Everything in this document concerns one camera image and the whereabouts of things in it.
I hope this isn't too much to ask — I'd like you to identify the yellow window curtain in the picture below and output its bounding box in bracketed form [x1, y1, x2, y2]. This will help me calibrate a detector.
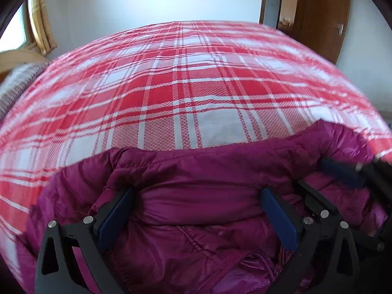
[27, 0, 57, 55]

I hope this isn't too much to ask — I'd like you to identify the magenta puffer down jacket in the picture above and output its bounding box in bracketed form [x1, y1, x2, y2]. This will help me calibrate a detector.
[16, 120, 387, 293]

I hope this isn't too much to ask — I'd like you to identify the window with frame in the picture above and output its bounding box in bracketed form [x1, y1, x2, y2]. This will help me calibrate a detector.
[0, 1, 33, 52]

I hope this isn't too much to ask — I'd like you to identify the brown wooden door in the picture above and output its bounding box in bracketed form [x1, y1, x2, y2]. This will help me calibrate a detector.
[292, 0, 350, 64]

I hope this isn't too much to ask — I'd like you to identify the red white plaid bedsheet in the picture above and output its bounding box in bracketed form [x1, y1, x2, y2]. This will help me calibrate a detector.
[0, 20, 392, 285]

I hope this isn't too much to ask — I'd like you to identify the black white striped pillow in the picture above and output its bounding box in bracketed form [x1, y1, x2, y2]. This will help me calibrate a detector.
[0, 62, 49, 121]

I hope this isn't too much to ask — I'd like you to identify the beige wooden headboard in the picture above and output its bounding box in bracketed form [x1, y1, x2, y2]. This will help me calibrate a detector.
[0, 49, 48, 82]

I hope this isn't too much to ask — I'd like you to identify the silver door handle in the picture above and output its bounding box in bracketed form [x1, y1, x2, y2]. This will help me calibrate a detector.
[337, 23, 344, 36]

